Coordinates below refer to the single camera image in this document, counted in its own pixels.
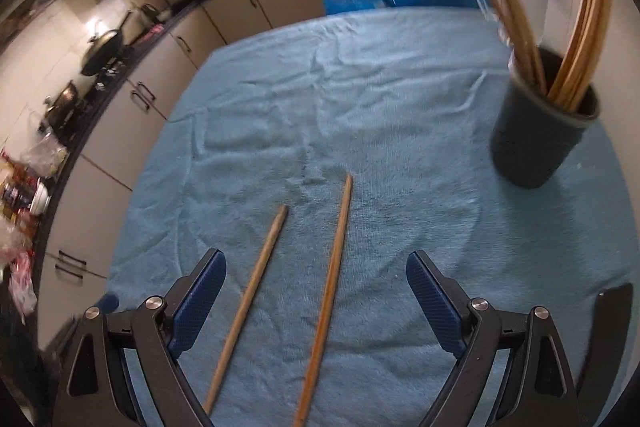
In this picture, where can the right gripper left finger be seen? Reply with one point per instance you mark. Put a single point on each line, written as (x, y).
(95, 387)

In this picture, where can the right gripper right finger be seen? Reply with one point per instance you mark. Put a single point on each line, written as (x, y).
(537, 387)

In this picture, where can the wooden chopstick seven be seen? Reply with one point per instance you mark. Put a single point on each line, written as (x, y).
(243, 308)

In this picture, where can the wooden chopstick eight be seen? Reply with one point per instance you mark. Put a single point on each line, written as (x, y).
(326, 308)

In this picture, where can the wooden chopstick four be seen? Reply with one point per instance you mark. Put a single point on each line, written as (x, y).
(590, 41)

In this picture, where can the wooden chopstick three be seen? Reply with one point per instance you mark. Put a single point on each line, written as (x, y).
(569, 60)

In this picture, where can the wooden chopstick five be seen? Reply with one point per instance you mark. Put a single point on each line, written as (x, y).
(585, 36)

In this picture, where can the lower kitchen cabinets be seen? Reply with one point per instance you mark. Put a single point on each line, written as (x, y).
(79, 232)

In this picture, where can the white bowl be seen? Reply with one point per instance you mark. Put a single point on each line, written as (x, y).
(40, 200)

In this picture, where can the condiment bottles cluster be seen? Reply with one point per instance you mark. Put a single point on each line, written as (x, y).
(19, 180)

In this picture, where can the dark grey utensil holder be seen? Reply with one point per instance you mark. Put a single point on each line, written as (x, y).
(532, 137)

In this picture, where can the steel cooking pot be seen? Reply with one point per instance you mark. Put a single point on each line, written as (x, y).
(61, 108)

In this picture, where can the blue terry table cloth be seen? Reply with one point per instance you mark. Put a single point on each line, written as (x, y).
(399, 106)

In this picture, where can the black wok pan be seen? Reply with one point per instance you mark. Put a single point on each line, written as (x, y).
(103, 48)

